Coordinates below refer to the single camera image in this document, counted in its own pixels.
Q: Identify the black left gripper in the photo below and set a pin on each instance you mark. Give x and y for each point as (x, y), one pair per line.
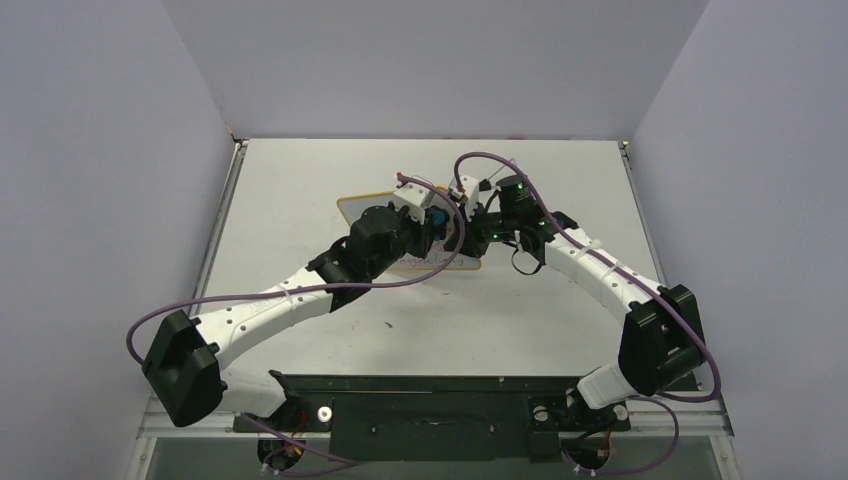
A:
(422, 233)

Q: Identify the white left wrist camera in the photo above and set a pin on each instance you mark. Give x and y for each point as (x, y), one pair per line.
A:
(415, 194)

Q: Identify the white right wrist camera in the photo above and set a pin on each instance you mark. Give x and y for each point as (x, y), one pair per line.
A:
(465, 191)

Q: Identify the blue whiteboard eraser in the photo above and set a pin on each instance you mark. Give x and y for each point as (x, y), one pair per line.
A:
(438, 221)

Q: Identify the yellow framed whiteboard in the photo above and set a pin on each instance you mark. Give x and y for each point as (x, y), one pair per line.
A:
(352, 208)

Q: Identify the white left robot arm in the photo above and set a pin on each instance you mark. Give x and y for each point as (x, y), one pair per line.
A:
(186, 361)

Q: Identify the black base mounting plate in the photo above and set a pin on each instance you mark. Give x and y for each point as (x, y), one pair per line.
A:
(442, 418)

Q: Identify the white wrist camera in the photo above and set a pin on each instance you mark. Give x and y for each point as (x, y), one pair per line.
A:
(415, 194)
(465, 191)

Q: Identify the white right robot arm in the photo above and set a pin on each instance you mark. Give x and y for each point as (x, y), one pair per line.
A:
(661, 341)

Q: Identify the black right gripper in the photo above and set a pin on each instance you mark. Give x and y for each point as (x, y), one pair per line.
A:
(474, 234)

